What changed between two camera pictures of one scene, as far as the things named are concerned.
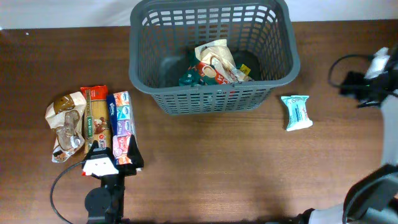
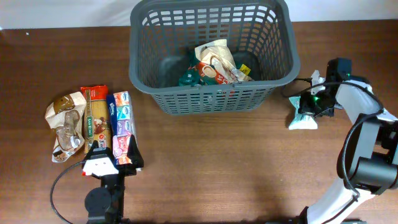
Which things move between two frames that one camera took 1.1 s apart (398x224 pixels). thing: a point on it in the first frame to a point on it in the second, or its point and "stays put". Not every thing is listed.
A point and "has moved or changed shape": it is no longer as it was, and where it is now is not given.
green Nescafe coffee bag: x=202 y=74 stays put
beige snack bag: x=217 y=54 stays put
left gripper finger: x=95 y=145 stays put
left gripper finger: x=134 y=155 stays put
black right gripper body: x=354 y=86 to x=317 y=104
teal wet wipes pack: x=298 y=117 has moved or changed shape
